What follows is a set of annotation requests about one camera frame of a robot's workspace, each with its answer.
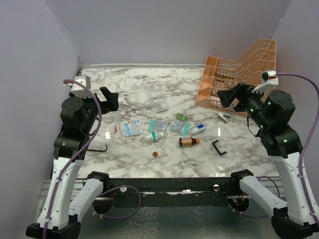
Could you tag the orange plastic file organizer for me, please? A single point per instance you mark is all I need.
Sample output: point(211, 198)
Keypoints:
point(223, 74)

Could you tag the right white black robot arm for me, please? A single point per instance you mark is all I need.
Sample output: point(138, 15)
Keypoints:
point(294, 217)

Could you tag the white blue gauze packet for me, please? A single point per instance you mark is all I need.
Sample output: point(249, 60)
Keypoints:
point(131, 128)

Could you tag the white blue small bottle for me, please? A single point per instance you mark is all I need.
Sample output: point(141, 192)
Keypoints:
point(197, 129)

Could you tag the clear plastic medicine box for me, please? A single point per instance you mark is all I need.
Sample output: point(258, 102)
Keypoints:
point(108, 133)

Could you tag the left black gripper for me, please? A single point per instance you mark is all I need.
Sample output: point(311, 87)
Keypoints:
point(111, 104)

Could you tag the green small packet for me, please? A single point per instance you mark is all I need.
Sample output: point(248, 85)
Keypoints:
point(181, 117)

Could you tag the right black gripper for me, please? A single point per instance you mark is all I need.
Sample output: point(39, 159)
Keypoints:
point(228, 96)

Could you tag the white green-label medicine bottle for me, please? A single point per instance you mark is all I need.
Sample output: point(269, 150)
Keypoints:
point(153, 136)

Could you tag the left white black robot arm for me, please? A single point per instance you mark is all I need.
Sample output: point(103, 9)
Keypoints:
point(61, 215)

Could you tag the black box handle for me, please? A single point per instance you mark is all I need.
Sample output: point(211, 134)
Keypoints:
point(99, 150)

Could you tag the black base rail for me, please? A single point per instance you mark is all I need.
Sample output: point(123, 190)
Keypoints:
point(170, 192)

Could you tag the white blue clip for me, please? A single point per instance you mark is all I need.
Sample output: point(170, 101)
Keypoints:
point(223, 117)

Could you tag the clear plastic box lid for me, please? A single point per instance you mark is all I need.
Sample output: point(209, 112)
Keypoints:
point(218, 143)

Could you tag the brown orange-cap medicine bottle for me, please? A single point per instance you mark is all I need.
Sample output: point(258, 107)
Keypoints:
point(188, 141)

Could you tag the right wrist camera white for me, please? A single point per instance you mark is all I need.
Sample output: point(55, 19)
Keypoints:
point(269, 82)

